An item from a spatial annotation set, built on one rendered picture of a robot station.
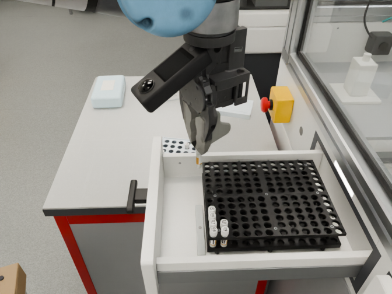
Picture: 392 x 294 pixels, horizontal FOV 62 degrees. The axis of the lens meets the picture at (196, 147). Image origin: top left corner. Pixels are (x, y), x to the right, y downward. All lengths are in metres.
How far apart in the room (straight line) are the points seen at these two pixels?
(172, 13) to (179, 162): 0.47
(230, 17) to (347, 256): 0.39
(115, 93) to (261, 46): 0.58
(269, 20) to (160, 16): 1.07
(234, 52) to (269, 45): 0.85
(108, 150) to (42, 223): 0.98
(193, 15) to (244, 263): 0.39
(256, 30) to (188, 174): 0.74
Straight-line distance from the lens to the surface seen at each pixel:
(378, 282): 0.53
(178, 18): 0.25
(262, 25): 1.30
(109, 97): 1.07
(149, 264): 0.49
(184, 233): 0.62
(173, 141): 0.88
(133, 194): 0.59
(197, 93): 0.48
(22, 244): 1.80
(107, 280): 1.09
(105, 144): 0.95
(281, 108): 0.86
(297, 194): 0.62
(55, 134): 2.38
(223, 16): 0.43
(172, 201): 0.67
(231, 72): 0.49
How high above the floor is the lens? 1.34
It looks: 40 degrees down
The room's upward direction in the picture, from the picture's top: straight up
